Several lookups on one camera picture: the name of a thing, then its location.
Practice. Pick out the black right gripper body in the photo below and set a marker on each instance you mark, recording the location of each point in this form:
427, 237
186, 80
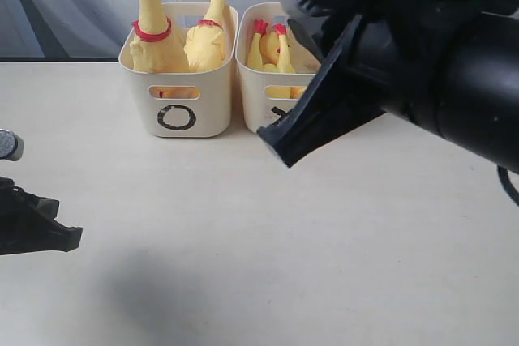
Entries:
433, 63

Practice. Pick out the headless yellow chicken body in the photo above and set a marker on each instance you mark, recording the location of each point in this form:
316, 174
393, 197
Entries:
269, 49

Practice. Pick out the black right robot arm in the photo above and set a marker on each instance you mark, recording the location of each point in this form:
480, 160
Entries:
449, 67

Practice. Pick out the cream bin marked circle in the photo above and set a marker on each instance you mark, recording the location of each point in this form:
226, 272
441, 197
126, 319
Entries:
207, 114

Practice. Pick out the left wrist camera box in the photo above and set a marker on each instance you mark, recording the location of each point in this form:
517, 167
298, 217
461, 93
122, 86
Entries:
11, 145

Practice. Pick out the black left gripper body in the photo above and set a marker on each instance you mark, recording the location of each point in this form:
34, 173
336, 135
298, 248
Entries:
29, 223

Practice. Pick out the yellow rubber chicken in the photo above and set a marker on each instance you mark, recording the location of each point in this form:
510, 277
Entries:
156, 47
205, 45

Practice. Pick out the cream bin marked cross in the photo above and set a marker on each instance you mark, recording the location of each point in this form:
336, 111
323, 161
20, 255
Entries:
261, 104

